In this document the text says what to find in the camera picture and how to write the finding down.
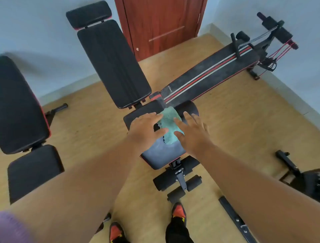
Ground black bench with headrest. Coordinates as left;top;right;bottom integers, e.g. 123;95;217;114
66;0;202;204

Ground person's left forearm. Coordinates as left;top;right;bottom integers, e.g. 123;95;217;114
10;136;150;243

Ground person's black trousers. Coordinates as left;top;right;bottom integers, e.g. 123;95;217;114
117;216;194;243

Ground person's left hand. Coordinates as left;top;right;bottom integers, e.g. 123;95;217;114
126;112;169;151

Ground black weight bench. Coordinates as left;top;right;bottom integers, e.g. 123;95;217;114
0;55;68;205

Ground black striped sit-up bench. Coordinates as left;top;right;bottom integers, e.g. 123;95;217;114
149;12;299;105

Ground person's red black shoe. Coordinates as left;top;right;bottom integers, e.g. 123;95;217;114
172;202;187;226
109;221;125;243

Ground red-brown wooden door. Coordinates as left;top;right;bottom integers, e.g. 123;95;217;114
114;0;208;62

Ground person's left red black shoe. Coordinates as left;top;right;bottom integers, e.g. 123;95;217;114
109;221;125;243

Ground black exercise machine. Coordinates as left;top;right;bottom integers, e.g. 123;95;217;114
276;150;320;202

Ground black flat metal bar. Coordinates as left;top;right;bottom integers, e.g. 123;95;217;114
219;196;258;243

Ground purple sleeve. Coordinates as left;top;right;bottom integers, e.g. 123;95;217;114
0;211;34;243

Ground green cleaning cloth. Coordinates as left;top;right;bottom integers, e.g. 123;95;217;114
154;106;185;146

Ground person's right forearm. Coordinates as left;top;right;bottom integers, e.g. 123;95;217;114
192;144;320;243

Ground person's right hand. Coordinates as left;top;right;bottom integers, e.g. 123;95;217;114
173;111;214;159

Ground person's right red black shoe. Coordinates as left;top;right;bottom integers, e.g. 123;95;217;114
172;202;187;226

